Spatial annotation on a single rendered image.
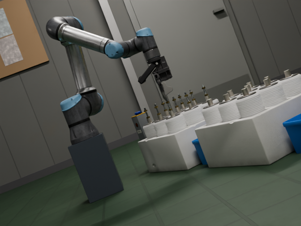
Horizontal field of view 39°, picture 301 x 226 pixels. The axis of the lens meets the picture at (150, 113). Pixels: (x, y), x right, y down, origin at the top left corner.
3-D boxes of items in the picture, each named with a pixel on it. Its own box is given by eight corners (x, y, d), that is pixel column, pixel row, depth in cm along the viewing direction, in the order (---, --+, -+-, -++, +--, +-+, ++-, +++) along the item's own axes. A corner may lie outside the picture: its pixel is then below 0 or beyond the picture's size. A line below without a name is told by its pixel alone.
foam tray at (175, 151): (188, 170, 199) (174, 134, 199) (149, 172, 233) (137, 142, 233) (246, 140, 219) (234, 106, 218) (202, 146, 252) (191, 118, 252)
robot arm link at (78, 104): (62, 127, 217) (53, 102, 217) (78, 121, 229) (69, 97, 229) (80, 120, 211) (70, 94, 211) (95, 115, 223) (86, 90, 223)
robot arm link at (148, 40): (138, 32, 213) (152, 26, 209) (146, 53, 214) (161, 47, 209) (131, 33, 206) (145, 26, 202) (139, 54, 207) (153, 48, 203)
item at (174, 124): (175, 154, 214) (162, 120, 213) (192, 147, 215) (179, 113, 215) (179, 155, 204) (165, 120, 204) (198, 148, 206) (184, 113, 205)
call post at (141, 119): (156, 167, 243) (136, 116, 242) (150, 167, 249) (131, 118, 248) (165, 162, 246) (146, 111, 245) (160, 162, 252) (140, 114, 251)
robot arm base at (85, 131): (70, 145, 212) (63, 127, 211) (73, 143, 227) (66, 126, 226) (99, 134, 213) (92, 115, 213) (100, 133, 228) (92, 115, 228)
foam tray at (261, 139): (269, 165, 152) (251, 117, 151) (208, 167, 186) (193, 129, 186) (338, 126, 170) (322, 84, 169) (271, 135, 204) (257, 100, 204)
